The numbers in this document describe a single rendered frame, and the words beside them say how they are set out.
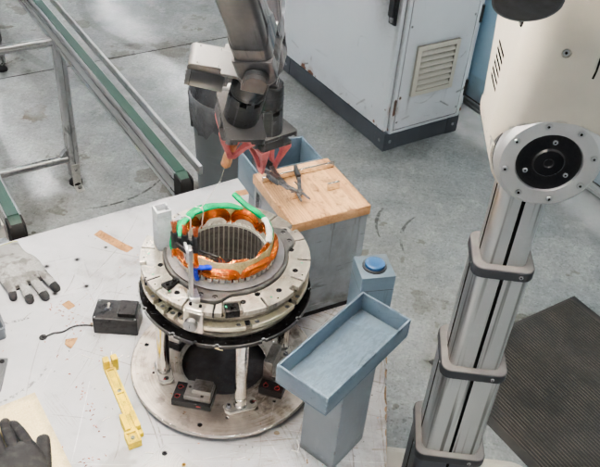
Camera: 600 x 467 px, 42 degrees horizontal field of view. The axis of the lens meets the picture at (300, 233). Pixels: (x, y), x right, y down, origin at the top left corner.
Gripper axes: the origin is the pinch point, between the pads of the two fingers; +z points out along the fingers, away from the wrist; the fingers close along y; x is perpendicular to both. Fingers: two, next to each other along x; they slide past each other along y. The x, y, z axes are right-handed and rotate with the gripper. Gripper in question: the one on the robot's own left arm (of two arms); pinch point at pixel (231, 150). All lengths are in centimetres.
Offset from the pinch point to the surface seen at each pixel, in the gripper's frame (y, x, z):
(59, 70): -151, -19, 138
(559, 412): 18, 132, 120
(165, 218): 1.4, -9.4, 17.6
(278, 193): -12.7, 18.3, 30.8
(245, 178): -24.4, 15.2, 40.9
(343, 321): 23.3, 21.2, 21.2
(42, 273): -16, -31, 65
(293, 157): -31, 29, 42
